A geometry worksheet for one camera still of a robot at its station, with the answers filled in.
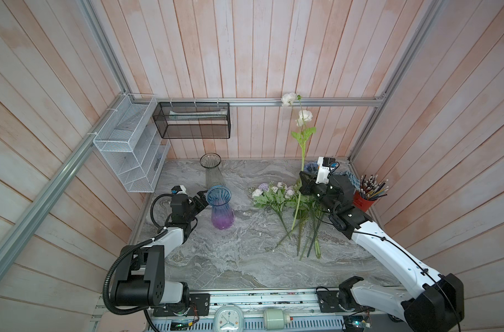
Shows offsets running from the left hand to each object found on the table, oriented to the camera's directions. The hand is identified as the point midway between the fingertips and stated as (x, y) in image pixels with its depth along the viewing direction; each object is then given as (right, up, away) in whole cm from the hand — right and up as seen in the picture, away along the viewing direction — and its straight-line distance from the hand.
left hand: (204, 197), depth 92 cm
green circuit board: (+57, -43, -21) cm, 74 cm away
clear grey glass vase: (+2, +17, +4) cm, 17 cm away
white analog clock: (+13, -39, -23) cm, 47 cm away
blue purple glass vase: (+9, -6, -9) cm, 14 cm away
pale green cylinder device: (+28, -36, -28) cm, 53 cm away
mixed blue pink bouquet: (+45, -16, -1) cm, 48 cm away
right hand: (+39, +11, -16) cm, 44 cm away
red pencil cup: (+71, -2, -1) cm, 71 cm away
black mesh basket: (-9, +40, +14) cm, 43 cm away
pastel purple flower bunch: (+32, +1, +3) cm, 32 cm away
